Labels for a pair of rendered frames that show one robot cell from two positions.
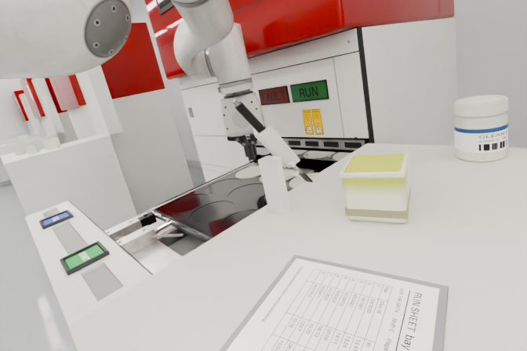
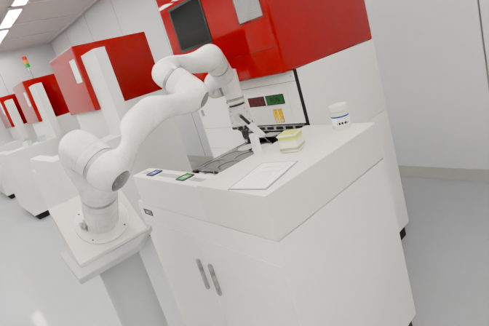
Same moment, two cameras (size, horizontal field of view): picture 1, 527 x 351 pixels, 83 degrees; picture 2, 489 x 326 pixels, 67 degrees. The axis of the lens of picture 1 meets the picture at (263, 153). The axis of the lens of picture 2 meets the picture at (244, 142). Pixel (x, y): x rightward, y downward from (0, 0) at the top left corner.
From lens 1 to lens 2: 0.98 m
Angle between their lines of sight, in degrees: 3
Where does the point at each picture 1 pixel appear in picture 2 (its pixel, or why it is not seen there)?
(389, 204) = (292, 145)
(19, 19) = (190, 102)
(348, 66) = (292, 87)
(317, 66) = (277, 86)
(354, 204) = (282, 146)
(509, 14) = (436, 17)
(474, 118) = (333, 113)
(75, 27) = (199, 102)
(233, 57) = (233, 86)
